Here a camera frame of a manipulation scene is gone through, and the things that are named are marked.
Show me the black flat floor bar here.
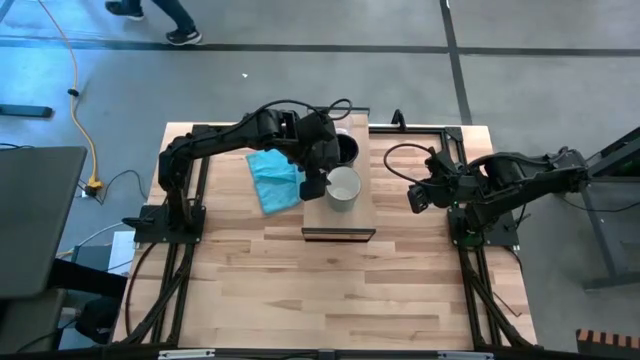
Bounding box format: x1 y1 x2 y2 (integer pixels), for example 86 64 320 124
0 103 55 119

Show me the grey side table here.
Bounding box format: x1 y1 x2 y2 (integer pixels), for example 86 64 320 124
0 146 89 300

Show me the grey metal desk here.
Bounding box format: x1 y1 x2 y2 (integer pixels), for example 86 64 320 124
551 127 640 290

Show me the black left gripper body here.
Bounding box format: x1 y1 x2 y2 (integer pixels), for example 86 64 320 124
289 110 342 174

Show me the blue cloth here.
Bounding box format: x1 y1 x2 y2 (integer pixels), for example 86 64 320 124
245 148 307 216

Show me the person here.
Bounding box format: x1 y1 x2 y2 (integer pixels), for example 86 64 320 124
104 0 204 47

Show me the black round stool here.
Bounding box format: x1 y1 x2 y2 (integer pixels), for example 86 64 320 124
74 297 121 345

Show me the dark blue mug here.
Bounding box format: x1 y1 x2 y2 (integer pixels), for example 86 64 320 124
335 132 361 168

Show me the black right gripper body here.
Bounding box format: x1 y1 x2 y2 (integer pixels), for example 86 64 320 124
422 148 481 210

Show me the black aluminium table frame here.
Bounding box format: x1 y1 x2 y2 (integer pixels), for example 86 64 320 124
114 113 539 351

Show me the orange and black striped block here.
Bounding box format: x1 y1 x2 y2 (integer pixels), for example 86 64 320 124
575 328 640 357

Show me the green mug with white inside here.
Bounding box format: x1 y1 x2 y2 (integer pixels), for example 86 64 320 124
325 165 363 213

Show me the yellow cable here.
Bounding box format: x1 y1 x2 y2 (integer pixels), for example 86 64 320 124
37 0 106 199

